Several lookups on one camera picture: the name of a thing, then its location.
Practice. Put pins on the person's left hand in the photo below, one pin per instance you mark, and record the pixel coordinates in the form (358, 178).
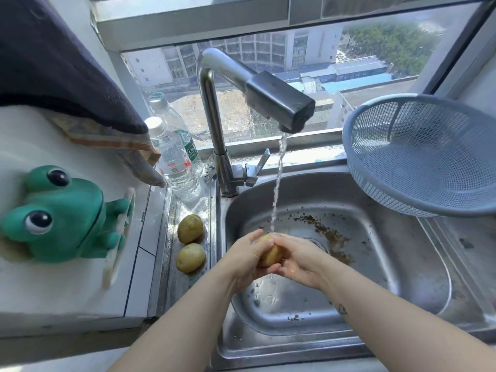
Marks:
(242, 259)

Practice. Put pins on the person's right hand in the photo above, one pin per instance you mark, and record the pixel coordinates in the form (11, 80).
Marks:
(306, 259)

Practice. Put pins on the person's left thumb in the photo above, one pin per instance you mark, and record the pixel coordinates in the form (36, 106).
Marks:
(252, 237)

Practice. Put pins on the person's right thumb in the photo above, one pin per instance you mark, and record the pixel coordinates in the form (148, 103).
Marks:
(285, 240)

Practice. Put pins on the yellow potato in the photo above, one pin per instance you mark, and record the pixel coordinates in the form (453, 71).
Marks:
(271, 253)
(190, 257)
(190, 228)

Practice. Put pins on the person's right forearm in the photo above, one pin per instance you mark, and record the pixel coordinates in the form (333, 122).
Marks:
(407, 325)

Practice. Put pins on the person's left forearm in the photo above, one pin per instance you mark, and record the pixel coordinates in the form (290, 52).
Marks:
(170, 321)

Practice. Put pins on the stainless steel sink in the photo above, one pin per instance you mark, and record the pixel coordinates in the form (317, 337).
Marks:
(341, 275)

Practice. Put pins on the steel sink strainer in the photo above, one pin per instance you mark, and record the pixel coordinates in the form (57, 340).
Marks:
(209, 172)

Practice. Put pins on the clear bottle white cap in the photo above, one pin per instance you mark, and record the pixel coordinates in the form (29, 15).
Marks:
(174, 162)

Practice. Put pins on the steel kitchen faucet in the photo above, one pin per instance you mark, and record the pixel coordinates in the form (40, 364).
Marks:
(240, 112)

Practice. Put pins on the clear bottle green label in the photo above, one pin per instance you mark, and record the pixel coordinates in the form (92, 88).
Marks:
(182, 131)

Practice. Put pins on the striped brown cloth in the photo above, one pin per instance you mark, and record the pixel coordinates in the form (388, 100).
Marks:
(128, 151)

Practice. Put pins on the blue plastic colander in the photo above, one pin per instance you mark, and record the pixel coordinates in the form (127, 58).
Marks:
(422, 151)

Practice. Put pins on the green frog sponge holder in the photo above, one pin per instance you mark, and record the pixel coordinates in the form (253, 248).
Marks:
(62, 216)

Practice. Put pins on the dark blue towel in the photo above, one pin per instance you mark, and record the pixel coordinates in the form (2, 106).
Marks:
(54, 61)

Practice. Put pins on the window frame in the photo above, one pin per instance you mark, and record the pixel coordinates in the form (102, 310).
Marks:
(271, 30)

